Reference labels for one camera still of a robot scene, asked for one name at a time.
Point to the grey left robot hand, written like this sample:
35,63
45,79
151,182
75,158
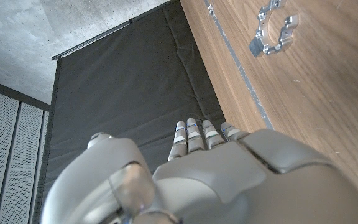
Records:
213,186

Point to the grey tape outline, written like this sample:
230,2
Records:
244,76

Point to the black backdrop curtain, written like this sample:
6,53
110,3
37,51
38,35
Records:
129,87

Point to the black backdrop crossbar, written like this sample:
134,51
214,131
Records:
104,33

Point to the silver metal clamp bracket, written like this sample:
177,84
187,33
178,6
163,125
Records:
261,43

